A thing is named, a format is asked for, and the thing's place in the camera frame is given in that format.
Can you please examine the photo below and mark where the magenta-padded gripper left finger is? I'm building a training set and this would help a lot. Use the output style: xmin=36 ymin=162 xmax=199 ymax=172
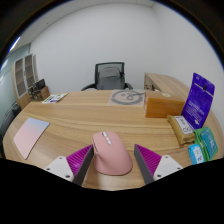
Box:
xmin=43 ymin=143 xmax=95 ymax=187

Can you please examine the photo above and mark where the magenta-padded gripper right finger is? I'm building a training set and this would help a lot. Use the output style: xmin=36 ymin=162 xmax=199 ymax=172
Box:
xmin=133 ymin=143 xmax=184 ymax=185

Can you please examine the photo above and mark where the pink computer mouse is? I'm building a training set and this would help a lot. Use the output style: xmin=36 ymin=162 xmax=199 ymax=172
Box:
xmin=91 ymin=130 xmax=134 ymax=176

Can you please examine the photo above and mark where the pink-blue gradient mouse pad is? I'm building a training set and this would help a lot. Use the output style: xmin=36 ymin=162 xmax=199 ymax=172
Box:
xmin=13 ymin=116 xmax=51 ymax=160

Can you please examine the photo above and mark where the blue packet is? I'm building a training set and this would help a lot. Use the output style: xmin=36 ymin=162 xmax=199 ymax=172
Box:
xmin=187 ymin=143 xmax=206 ymax=166

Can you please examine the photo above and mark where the beige packet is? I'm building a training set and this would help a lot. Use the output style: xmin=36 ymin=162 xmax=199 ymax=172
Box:
xmin=166 ymin=114 xmax=197 ymax=146

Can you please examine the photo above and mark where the green packet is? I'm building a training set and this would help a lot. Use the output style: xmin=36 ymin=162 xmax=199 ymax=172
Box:
xmin=193 ymin=126 xmax=219 ymax=161

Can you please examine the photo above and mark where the orange wooden box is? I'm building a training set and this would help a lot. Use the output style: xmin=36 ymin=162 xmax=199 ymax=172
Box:
xmin=143 ymin=90 xmax=186 ymax=119

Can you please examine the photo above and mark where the black sofa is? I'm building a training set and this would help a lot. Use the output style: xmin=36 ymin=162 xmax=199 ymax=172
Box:
xmin=3 ymin=103 xmax=22 ymax=134

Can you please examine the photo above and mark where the white printed paper sheet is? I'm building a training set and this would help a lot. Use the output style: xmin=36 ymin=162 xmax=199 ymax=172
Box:
xmin=41 ymin=92 xmax=69 ymax=105

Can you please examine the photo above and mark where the purple pouch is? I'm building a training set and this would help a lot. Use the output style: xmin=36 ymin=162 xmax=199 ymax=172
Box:
xmin=181 ymin=72 xmax=216 ymax=130

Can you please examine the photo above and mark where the small brown cardboard box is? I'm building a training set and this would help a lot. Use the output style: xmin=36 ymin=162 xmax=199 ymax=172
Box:
xmin=27 ymin=85 xmax=36 ymax=99

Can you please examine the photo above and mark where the black box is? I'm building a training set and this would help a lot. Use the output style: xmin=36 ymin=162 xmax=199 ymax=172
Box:
xmin=32 ymin=78 xmax=46 ymax=93

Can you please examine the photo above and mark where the wooden shelf cabinet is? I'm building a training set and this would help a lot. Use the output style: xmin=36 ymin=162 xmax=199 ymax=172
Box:
xmin=12 ymin=53 xmax=39 ymax=109

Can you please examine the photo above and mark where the grey backpack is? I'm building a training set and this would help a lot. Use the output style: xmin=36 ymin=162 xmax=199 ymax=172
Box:
xmin=99 ymin=65 xmax=123 ymax=90

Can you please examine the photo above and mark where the black mesh office chair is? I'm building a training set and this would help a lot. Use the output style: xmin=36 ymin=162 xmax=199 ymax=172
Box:
xmin=80 ymin=61 xmax=134 ymax=92

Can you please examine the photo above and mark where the ceiling light panel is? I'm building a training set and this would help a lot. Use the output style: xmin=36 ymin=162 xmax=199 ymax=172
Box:
xmin=9 ymin=35 xmax=22 ymax=54

